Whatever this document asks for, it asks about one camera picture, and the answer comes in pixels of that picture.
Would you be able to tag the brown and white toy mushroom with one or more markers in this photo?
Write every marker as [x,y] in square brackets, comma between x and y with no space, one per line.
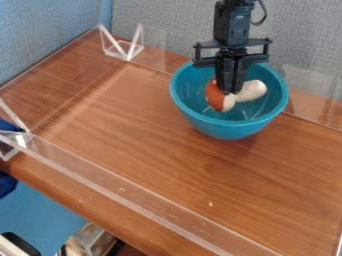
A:
[223,102]

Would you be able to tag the blue plastic bowl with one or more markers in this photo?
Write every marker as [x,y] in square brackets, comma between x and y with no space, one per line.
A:
[249,117]

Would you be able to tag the clear acrylic left bracket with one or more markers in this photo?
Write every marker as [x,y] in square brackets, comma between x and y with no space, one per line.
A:
[15,134]

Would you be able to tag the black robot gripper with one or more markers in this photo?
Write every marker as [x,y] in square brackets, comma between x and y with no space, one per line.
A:
[231,36]

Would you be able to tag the metal frame under table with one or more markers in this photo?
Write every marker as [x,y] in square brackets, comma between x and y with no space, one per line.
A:
[90,241]

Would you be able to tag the clear acrylic front barrier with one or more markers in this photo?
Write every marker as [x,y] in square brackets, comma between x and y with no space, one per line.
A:
[163,212]

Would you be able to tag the black object at bottom left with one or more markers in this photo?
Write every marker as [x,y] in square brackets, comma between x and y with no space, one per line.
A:
[14,246]

